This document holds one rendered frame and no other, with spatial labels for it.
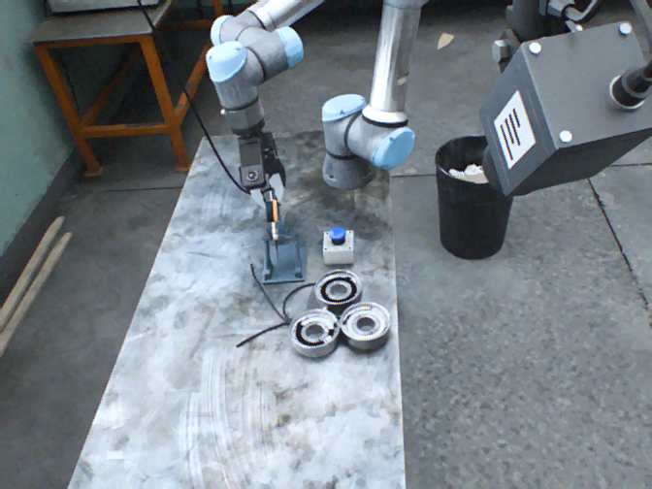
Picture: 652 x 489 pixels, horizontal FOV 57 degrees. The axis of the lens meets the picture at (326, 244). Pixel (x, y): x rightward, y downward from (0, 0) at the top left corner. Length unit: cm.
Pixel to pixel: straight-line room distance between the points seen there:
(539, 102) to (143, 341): 123
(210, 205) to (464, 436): 109
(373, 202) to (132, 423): 81
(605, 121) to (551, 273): 238
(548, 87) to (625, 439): 199
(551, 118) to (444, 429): 189
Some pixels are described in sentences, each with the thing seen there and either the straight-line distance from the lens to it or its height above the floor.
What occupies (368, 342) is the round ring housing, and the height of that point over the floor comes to 83.
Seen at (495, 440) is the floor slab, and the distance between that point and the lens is 209.
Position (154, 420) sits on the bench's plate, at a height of 80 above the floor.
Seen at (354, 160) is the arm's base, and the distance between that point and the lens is 164.
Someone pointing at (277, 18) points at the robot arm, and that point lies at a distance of 135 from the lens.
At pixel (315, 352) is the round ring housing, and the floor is 82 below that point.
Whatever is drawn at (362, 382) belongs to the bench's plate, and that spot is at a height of 80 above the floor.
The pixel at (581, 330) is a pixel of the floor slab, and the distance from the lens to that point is 242.
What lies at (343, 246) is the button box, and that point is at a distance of 142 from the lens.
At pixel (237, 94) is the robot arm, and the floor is 127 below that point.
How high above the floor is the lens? 179
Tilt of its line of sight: 41 degrees down
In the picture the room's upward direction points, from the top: 7 degrees counter-clockwise
